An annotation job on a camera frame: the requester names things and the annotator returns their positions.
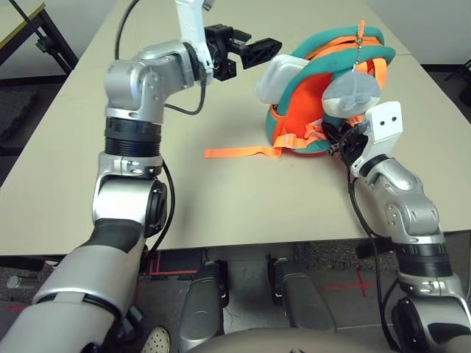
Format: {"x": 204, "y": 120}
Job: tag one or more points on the white hard pencil case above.
{"x": 276, "y": 77}

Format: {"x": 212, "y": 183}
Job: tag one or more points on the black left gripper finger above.
{"x": 261, "y": 53}

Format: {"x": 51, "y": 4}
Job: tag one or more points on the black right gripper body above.
{"x": 349, "y": 143}

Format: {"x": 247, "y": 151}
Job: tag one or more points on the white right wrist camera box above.
{"x": 384, "y": 119}

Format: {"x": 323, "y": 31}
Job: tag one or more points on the orange teal child backpack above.
{"x": 301, "y": 99}

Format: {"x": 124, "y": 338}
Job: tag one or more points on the grey metal cylinder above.
{"x": 14, "y": 282}

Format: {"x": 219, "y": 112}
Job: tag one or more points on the grey right robot leg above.
{"x": 298, "y": 301}

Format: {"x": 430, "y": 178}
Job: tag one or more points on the white perforated shoe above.
{"x": 158, "y": 340}

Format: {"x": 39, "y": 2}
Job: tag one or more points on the beige robot torso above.
{"x": 276, "y": 343}

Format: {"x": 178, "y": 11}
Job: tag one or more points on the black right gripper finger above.
{"x": 329, "y": 137}

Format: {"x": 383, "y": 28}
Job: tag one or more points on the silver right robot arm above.
{"x": 401, "y": 198}

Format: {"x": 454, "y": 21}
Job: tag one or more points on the grey left robot leg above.
{"x": 202, "y": 305}

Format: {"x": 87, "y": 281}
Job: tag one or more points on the grey plush ball zipper pendant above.
{"x": 349, "y": 95}

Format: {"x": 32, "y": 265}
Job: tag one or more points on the black desk clamp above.
{"x": 42, "y": 45}

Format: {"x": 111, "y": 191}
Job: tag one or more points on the black metal table frame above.
{"x": 11, "y": 22}

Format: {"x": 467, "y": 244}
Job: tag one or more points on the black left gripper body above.
{"x": 221, "y": 48}

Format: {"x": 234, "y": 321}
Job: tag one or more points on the grey robot leg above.
{"x": 202, "y": 305}
{"x": 298, "y": 301}

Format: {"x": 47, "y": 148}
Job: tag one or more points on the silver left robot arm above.
{"x": 132, "y": 81}

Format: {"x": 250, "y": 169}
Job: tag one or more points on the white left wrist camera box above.
{"x": 191, "y": 29}

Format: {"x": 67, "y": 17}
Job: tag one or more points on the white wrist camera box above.
{"x": 384, "y": 119}
{"x": 191, "y": 29}

